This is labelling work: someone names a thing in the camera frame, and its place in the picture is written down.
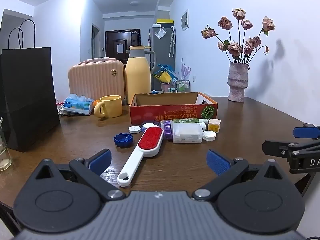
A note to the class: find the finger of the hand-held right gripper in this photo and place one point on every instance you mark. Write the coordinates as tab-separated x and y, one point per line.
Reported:
275	147
306	132

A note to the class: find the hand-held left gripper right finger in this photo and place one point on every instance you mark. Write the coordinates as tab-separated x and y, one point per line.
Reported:
217	162

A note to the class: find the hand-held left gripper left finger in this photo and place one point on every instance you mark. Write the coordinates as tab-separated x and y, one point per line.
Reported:
100	161

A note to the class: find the white plastic bottle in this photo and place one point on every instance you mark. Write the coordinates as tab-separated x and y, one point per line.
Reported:
187	133

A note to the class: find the green clear bottle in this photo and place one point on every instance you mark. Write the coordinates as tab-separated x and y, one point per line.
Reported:
190	120

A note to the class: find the white red lint brush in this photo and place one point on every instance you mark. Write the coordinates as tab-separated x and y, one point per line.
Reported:
147	142

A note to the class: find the red cardboard box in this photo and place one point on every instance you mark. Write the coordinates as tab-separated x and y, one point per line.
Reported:
165	112

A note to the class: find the white ribbed cap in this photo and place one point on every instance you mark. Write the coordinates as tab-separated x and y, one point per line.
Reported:
209	135

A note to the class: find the dark blue bottle cap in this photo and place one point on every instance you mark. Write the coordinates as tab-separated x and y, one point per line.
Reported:
122	140

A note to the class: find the small yellow container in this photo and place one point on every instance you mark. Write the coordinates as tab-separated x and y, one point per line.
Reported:
214	125

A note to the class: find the white flat cap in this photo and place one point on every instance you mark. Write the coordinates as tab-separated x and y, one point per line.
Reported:
134	129

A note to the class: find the yellow mug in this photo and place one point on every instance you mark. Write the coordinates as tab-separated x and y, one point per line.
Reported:
111	106

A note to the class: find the orange fruit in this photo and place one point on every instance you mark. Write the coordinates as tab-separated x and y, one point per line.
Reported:
96	102

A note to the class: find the purple lid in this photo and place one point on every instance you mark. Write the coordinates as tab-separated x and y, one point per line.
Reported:
168	129

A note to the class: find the blue rimmed round lid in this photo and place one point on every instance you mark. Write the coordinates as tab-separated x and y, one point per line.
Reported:
148	125

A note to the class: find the blue tissue pack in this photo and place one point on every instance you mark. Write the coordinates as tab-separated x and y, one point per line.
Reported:
76	105

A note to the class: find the pink textured vase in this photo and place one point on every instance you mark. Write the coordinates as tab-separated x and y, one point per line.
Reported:
237	82

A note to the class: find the pink ribbed suitcase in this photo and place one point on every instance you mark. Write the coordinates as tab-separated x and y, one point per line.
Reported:
96	80

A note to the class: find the metal trolley with bottles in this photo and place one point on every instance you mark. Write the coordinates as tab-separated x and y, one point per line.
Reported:
182	85

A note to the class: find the yellow thermos jug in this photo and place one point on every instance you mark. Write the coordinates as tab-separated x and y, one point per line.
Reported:
137	77

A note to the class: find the pink bin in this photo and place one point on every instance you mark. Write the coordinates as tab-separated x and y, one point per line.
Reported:
165	87

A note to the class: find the clear drinking glass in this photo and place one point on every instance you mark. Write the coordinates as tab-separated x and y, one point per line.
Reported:
3	152

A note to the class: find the black paper bag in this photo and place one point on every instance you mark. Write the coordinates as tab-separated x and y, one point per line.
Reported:
27	92

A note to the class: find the yellow watering can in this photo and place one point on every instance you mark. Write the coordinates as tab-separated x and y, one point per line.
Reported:
163	76

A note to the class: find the blue folding rack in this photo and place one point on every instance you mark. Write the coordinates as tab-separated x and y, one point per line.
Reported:
168	68

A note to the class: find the dried pink roses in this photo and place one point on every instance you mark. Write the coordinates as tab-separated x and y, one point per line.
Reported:
236	47

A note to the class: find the paper notice on door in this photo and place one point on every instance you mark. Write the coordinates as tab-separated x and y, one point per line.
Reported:
120	48

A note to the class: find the dark brown door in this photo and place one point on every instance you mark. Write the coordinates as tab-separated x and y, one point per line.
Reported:
130	43

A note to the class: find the grey refrigerator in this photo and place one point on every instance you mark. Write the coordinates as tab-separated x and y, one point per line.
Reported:
162	52

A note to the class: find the white folded umbrella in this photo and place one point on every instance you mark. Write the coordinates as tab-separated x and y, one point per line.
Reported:
172	41

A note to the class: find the papers on refrigerator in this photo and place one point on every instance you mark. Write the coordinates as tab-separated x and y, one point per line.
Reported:
160	33

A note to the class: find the yellow box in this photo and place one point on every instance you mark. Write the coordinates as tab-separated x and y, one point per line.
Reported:
165	21

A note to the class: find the round ceiling lamp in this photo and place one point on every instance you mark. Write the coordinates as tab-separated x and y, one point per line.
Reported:
135	3

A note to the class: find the purple wall decal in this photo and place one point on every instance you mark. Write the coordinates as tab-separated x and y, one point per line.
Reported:
185	71

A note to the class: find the wall picture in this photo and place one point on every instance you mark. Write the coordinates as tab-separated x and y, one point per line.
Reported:
185	20

